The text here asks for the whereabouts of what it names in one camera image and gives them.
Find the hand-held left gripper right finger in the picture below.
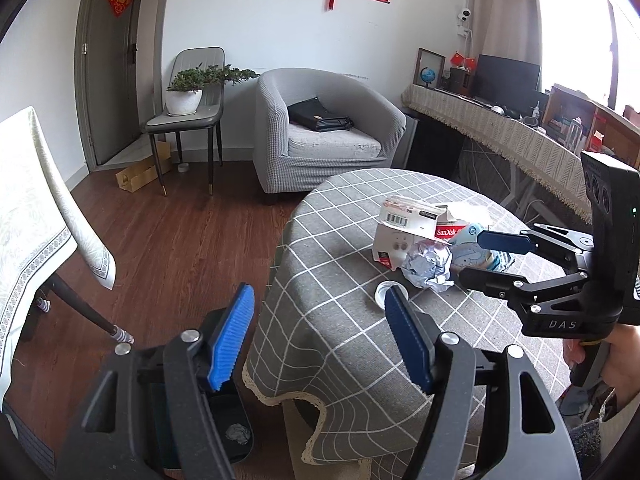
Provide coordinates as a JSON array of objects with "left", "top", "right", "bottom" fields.
[{"left": 384, "top": 285, "right": 583, "bottom": 480}]

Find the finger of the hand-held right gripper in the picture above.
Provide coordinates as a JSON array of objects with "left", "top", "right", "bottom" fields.
[
  {"left": 457, "top": 266, "right": 590, "bottom": 312},
  {"left": 475, "top": 224, "right": 596, "bottom": 262}
]

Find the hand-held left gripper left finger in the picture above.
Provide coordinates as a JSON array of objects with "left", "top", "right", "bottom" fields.
[{"left": 54, "top": 282, "right": 257, "bottom": 480}]

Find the light blue printed packet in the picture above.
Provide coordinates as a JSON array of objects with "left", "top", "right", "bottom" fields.
[{"left": 447, "top": 225, "right": 516, "bottom": 273}]

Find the white round cap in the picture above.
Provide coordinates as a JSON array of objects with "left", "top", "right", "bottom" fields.
[{"left": 375, "top": 282, "right": 408, "bottom": 308}]

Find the silver foil ball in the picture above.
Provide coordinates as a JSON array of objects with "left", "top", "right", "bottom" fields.
[{"left": 402, "top": 239, "right": 455, "bottom": 291}]

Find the black trash bin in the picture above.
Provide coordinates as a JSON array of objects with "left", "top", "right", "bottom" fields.
[{"left": 150, "top": 307, "right": 255, "bottom": 471}]

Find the white box with round holes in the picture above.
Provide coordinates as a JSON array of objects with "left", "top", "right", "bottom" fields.
[{"left": 372, "top": 222, "right": 426, "bottom": 272}]

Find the white box with barcode label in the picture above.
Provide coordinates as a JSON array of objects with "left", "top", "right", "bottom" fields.
[{"left": 378, "top": 195, "right": 448, "bottom": 238}]

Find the person's right hand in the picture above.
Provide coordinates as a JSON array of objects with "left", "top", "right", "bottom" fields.
[{"left": 562, "top": 324, "right": 640, "bottom": 393}]

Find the round table with checked cloth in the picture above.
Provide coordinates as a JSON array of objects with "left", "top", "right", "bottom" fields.
[{"left": 242, "top": 169, "right": 576, "bottom": 466}]

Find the grey cloth under desk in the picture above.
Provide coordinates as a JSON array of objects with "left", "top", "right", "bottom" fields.
[{"left": 457, "top": 137, "right": 521, "bottom": 201}]

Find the side desk with fringed cloth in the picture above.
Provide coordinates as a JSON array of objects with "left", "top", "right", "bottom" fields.
[{"left": 401, "top": 84, "right": 640, "bottom": 223}]

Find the black cabinet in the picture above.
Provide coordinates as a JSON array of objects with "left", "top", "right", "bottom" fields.
[{"left": 402, "top": 112, "right": 468, "bottom": 181}]

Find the wooden desk shelf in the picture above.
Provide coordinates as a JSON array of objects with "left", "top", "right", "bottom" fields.
[{"left": 542, "top": 85, "right": 640, "bottom": 161}]

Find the black monitor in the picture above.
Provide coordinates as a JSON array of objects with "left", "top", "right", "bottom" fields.
[{"left": 472, "top": 54, "right": 542, "bottom": 106}]

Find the brown wooden box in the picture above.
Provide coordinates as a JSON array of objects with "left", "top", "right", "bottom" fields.
[{"left": 447, "top": 66, "right": 475, "bottom": 96}]

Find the grey armchair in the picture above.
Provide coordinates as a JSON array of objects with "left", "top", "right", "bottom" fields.
[{"left": 251, "top": 67, "right": 407, "bottom": 206}]

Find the cardboard box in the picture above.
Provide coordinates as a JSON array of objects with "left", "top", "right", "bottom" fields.
[{"left": 116, "top": 140, "right": 172, "bottom": 192}]

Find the black handbag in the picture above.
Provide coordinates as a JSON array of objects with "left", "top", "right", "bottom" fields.
[{"left": 287, "top": 97, "right": 354, "bottom": 133}]

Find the beige curtain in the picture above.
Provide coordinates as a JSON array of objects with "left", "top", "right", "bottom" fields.
[{"left": 467, "top": 0, "right": 546, "bottom": 91}]

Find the white patterned tablecloth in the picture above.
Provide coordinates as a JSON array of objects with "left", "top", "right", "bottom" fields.
[{"left": 0, "top": 106, "right": 117, "bottom": 401}]

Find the potted plant in white pot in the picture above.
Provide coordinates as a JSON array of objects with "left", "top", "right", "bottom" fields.
[{"left": 165, "top": 63, "right": 261, "bottom": 117}]

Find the grey dining chair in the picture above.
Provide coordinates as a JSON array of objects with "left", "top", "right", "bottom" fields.
[{"left": 144, "top": 47, "right": 226, "bottom": 197}]

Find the grey-green door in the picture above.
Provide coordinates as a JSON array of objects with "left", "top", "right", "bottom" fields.
[{"left": 75, "top": 0, "right": 147, "bottom": 168}]

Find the white desk frame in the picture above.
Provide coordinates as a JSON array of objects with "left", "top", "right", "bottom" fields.
[{"left": 500, "top": 160, "right": 551, "bottom": 221}]

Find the wooden picture frame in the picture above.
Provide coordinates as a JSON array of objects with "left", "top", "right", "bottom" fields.
[{"left": 414, "top": 48, "right": 446, "bottom": 90}]

